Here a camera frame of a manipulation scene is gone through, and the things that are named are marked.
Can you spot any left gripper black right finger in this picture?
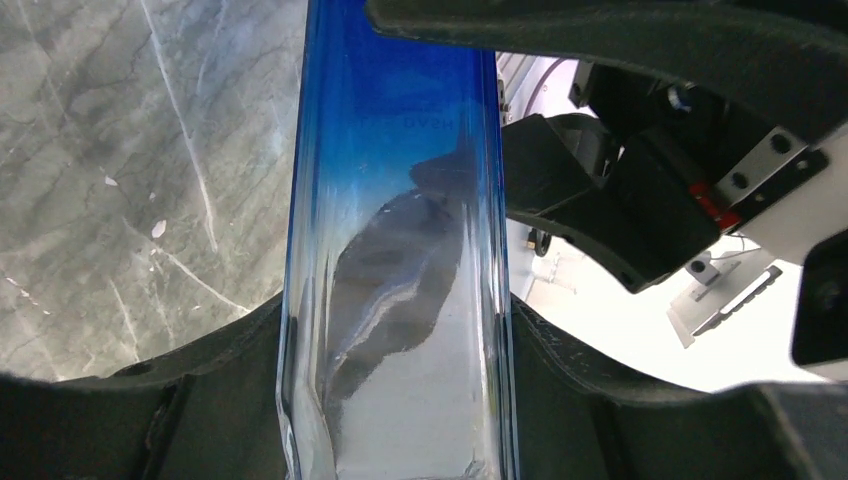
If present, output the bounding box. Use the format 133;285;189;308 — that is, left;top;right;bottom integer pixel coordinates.
511;298;847;479

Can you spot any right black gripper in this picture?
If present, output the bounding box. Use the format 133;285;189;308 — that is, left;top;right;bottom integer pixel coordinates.
364;1;847;347

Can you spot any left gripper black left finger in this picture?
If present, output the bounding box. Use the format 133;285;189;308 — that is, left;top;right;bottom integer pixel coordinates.
1;297;286;479

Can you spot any blue labelled clear bottle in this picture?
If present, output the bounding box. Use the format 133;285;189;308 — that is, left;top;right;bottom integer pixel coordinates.
276;1;519;479

